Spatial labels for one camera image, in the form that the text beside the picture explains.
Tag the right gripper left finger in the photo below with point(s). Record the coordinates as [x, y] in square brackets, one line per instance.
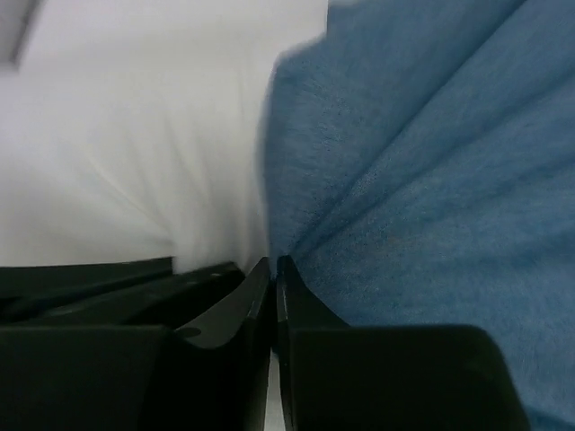
[134, 346]

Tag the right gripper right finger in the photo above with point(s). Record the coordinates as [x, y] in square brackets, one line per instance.
[433, 377]

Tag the white pillow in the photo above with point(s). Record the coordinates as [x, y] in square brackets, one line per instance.
[131, 130]

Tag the blue pillowcase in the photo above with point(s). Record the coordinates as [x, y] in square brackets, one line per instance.
[418, 162]

